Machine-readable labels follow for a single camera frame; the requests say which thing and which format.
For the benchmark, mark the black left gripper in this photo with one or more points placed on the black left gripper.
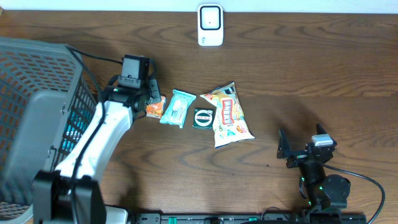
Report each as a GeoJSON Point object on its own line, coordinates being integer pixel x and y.
{"type": "Point", "coordinates": [154, 96]}

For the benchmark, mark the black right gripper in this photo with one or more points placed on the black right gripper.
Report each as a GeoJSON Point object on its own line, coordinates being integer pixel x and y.
{"type": "Point", "coordinates": [297, 157]}

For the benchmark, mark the small orange snack packet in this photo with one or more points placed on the small orange snack packet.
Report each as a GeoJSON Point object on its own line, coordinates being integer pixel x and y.
{"type": "Point", "coordinates": [156, 110]}

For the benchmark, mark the teal wet wipes pack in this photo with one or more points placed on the teal wet wipes pack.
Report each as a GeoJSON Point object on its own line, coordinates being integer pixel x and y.
{"type": "Point", "coordinates": [176, 112]}

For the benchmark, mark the green square box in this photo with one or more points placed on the green square box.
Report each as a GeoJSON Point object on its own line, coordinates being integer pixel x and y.
{"type": "Point", "coordinates": [203, 118]}

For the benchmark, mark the yellow snack bag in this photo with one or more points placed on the yellow snack bag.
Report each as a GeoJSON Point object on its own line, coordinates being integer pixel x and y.
{"type": "Point", "coordinates": [229, 124]}

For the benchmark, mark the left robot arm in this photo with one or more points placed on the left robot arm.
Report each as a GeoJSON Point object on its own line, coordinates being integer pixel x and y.
{"type": "Point", "coordinates": [71, 193]}

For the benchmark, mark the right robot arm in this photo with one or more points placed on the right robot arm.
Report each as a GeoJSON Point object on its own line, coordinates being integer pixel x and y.
{"type": "Point", "coordinates": [326, 194]}

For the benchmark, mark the white barcode scanner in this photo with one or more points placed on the white barcode scanner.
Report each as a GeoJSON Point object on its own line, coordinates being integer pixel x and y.
{"type": "Point", "coordinates": [210, 25]}

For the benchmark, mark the grey plastic shopping basket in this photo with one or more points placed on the grey plastic shopping basket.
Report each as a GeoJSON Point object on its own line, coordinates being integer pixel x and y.
{"type": "Point", "coordinates": [46, 106]}

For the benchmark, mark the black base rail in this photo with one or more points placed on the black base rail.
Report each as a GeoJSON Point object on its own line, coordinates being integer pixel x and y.
{"type": "Point", "coordinates": [268, 217]}

